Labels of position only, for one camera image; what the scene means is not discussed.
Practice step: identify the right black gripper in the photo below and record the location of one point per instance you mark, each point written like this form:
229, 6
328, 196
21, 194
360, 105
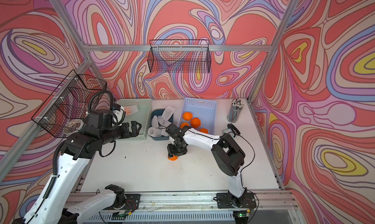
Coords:
171, 151

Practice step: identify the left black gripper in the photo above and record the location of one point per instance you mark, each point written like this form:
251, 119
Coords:
135, 131

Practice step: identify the netted orange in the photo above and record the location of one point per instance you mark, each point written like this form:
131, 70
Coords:
187, 116
129, 110
173, 158
203, 130
195, 122

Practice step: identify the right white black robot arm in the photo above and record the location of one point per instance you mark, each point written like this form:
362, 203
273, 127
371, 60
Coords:
227, 153

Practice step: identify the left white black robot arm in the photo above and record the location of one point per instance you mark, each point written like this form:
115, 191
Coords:
69, 160

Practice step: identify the green plastic basket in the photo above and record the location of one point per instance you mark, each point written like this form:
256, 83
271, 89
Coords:
142, 116

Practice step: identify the dark teal plastic tub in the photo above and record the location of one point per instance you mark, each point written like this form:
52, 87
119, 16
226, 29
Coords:
160, 119

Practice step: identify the light blue plastic basket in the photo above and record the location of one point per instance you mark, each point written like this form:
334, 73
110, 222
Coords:
203, 109

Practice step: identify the cup of pencils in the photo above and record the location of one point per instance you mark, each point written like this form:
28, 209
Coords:
236, 107

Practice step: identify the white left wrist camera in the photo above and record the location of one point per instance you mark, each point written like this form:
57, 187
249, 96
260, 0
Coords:
120, 114

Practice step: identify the item in left wire basket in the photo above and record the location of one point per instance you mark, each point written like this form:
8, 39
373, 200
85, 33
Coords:
73, 126

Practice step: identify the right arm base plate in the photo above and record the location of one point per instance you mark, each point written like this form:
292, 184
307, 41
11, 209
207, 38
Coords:
227, 200

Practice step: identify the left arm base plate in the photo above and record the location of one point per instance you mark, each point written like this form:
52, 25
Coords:
128, 202

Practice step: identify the black wire basket left wall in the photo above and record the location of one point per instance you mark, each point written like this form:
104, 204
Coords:
67, 102

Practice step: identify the black wire basket wall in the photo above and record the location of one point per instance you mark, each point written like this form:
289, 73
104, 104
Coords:
67, 102
179, 56

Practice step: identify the black wire basket back wall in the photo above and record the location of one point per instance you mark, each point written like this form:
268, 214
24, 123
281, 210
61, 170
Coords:
179, 56

